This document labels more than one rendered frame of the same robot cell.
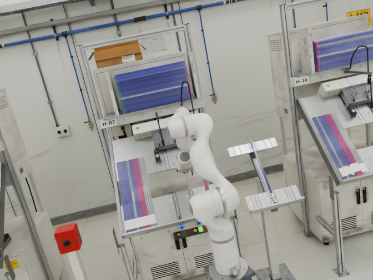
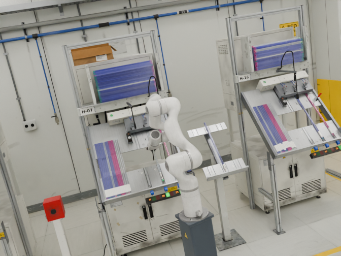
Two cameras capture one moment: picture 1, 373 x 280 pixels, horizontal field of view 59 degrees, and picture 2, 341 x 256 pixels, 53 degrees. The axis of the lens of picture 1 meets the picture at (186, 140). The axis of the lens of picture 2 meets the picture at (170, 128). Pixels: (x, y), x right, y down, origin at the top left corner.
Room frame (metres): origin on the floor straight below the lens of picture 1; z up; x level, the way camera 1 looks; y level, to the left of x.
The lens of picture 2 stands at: (-0.60, 0.24, 1.77)
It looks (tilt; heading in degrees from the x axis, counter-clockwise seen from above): 14 degrees down; 352
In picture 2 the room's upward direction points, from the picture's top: 10 degrees counter-clockwise
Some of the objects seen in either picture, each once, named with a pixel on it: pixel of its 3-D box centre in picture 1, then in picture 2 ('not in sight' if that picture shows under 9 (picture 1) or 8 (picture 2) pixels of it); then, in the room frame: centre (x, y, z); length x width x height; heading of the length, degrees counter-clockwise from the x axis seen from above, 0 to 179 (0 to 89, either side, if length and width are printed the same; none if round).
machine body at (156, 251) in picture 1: (177, 228); (143, 204); (2.51, 0.22, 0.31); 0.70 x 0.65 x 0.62; 95
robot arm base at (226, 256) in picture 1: (225, 253); (191, 201); (1.36, -0.07, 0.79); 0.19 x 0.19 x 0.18
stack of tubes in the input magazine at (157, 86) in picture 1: (154, 86); (125, 81); (2.39, 0.15, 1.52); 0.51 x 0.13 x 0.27; 95
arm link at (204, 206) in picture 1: (211, 215); (181, 171); (1.36, -0.04, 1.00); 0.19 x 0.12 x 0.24; 101
